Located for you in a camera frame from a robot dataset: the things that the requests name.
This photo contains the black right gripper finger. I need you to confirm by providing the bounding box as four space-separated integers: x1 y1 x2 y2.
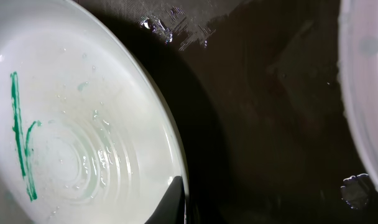
145 176 185 224

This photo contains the white plate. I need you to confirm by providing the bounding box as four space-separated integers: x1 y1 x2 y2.
0 1 188 223
338 0 378 192

